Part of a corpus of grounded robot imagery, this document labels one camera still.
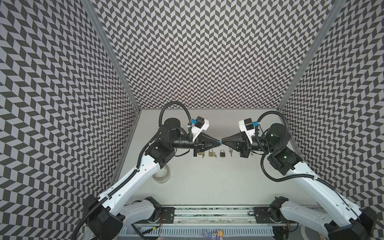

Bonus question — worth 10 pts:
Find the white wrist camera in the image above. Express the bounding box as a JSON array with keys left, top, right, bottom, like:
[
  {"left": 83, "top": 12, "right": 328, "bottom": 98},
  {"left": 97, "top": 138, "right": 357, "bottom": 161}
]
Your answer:
[
  {"left": 239, "top": 118, "right": 259, "bottom": 144},
  {"left": 191, "top": 116, "right": 210, "bottom": 142}
]

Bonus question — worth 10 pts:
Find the aluminium corner post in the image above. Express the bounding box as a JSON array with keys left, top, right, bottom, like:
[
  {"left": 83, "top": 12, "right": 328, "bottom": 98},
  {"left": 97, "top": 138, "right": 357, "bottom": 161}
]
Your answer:
[
  {"left": 277, "top": 0, "right": 347, "bottom": 112},
  {"left": 81, "top": 0, "right": 140, "bottom": 113}
]

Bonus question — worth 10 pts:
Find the aluminium right corner post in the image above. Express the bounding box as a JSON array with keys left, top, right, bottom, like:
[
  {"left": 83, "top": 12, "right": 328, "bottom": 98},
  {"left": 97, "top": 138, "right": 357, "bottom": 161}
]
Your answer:
[{"left": 277, "top": 0, "right": 347, "bottom": 112}]

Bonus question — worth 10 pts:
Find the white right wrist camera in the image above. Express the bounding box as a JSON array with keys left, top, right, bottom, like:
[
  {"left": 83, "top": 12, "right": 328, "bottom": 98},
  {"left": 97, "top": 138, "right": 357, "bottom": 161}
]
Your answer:
[{"left": 239, "top": 118, "right": 259, "bottom": 144}]

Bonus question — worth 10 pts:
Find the white tape roll bottom right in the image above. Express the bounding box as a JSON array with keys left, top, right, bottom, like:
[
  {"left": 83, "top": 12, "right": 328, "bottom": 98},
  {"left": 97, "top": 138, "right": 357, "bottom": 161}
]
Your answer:
[{"left": 300, "top": 225, "right": 322, "bottom": 240}]

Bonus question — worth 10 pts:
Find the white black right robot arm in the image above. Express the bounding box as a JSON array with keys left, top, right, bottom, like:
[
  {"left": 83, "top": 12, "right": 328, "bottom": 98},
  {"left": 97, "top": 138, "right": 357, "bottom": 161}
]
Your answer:
[{"left": 221, "top": 111, "right": 378, "bottom": 240}]

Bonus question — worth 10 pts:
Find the clear tape roll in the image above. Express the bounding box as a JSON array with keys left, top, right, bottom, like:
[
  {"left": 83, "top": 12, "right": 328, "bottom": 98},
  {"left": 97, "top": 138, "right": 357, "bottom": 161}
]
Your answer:
[{"left": 153, "top": 166, "right": 171, "bottom": 184}]

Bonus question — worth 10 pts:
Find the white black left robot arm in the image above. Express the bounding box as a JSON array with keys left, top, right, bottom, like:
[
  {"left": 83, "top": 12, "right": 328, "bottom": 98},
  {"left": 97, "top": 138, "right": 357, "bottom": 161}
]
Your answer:
[{"left": 71, "top": 101, "right": 221, "bottom": 240}]

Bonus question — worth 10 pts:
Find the black padlock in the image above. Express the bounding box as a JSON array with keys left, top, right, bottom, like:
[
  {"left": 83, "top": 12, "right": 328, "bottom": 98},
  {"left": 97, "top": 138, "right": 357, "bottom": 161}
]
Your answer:
[{"left": 220, "top": 149, "right": 226, "bottom": 158}]

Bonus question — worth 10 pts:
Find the aluminium left corner post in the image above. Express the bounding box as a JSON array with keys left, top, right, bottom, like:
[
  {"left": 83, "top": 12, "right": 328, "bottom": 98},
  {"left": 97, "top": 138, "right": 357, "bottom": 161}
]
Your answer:
[{"left": 81, "top": 0, "right": 140, "bottom": 113}]

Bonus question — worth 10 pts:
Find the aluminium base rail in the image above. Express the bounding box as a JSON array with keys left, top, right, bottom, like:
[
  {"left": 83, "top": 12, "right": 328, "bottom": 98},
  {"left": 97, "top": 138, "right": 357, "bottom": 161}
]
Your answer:
[{"left": 119, "top": 205, "right": 300, "bottom": 240}]

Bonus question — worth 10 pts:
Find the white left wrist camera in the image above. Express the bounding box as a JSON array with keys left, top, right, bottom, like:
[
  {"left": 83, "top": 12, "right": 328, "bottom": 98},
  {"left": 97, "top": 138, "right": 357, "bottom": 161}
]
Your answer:
[{"left": 191, "top": 116, "right": 210, "bottom": 142}]

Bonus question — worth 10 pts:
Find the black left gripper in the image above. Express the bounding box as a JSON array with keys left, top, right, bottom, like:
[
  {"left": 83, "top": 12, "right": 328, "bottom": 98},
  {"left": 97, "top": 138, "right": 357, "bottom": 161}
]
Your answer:
[{"left": 171, "top": 132, "right": 221, "bottom": 158}]

